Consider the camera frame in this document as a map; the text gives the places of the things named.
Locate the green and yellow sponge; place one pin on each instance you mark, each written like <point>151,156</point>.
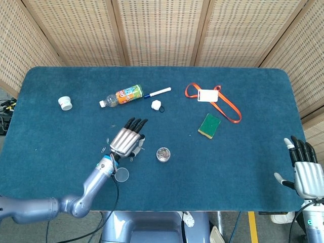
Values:
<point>209,124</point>

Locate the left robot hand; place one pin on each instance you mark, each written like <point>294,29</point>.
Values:
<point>125,141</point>

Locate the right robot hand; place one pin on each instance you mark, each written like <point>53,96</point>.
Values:
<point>308,177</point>

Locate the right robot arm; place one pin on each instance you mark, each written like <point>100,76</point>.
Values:
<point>315,225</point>

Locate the white plastic jar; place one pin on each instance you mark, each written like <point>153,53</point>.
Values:
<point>65,102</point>

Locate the woven folding screen panel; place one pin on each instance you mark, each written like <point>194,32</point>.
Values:
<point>253,33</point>
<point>20,45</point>
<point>162,33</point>
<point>303,63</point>
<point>76,33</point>

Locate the round container of paper clips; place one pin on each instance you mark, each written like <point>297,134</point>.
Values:
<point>163,155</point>

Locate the plastic bottle with orange label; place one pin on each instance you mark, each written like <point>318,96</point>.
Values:
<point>126,95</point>

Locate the blue-grey robot torso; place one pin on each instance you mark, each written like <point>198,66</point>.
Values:
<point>152,227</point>

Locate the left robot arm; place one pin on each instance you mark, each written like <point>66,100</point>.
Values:
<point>96,177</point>

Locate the beige plastic object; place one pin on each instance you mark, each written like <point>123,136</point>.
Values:
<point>215,235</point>

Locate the white shoe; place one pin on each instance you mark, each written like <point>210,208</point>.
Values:
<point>278,217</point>

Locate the clear round lid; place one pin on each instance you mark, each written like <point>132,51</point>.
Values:
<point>122,175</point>

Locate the white perforated plate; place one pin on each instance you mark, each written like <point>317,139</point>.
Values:
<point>188,220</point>

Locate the white marker with blue cap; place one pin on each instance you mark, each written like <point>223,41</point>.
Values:
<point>159,92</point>

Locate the blue carpet table cover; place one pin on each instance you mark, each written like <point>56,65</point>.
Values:
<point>202,172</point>

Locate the white badge card holder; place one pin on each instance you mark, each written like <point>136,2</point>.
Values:
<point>207,95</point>

